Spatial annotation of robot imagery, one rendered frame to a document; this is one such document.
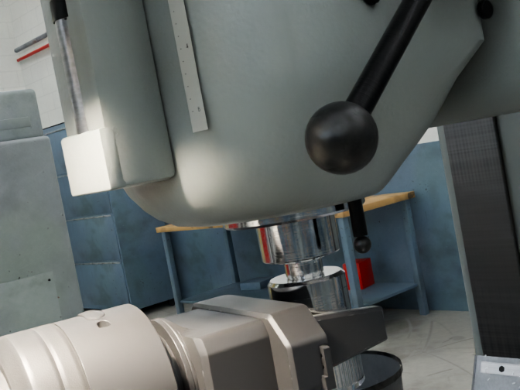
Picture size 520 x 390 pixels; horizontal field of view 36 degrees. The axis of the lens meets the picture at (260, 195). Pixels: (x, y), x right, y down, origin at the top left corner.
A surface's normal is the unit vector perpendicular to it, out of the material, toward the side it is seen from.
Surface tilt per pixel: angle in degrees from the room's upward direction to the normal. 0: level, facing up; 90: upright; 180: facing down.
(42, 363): 43
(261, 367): 90
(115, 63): 90
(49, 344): 32
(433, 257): 90
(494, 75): 90
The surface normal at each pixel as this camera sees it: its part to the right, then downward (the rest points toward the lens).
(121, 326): 0.11, -0.87
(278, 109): 0.10, 0.41
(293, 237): -0.16, 0.08
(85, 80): -0.74, 0.18
